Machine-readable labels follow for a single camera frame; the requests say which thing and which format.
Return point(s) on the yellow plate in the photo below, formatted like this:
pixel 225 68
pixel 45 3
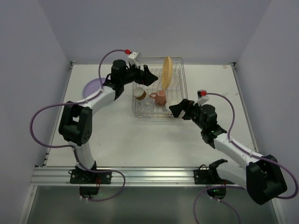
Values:
pixel 167 71

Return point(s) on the clear glass cup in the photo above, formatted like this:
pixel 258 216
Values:
pixel 147 105

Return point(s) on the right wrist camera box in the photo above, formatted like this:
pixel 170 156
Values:
pixel 202 97

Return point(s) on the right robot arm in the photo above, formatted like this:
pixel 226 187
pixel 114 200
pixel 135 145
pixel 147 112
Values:
pixel 259 175

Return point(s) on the wire dish rack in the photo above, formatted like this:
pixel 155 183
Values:
pixel 177 89

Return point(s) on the white brown mug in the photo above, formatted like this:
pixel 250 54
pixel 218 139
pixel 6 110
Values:
pixel 140 94

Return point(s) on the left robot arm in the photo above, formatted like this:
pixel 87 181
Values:
pixel 77 118

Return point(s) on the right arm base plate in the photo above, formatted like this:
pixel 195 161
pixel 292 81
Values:
pixel 208 176

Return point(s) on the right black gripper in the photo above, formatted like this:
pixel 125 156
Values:
pixel 185 108

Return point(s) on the white blue striped bowl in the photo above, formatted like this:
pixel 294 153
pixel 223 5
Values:
pixel 169 103

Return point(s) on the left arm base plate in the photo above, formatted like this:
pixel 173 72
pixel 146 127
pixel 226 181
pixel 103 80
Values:
pixel 79 176

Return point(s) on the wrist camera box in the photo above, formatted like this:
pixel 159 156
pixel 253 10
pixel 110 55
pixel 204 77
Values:
pixel 202 97
pixel 133 58

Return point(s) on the purple plate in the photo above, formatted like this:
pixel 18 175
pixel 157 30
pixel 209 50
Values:
pixel 91 87

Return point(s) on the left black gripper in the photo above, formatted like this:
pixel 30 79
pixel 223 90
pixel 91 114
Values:
pixel 142 74

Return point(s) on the pink dotted mug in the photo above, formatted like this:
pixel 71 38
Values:
pixel 159 97

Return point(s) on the aluminium mounting rail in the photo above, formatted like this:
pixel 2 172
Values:
pixel 135 177

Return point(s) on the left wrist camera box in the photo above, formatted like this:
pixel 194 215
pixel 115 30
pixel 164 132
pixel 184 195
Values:
pixel 133 58

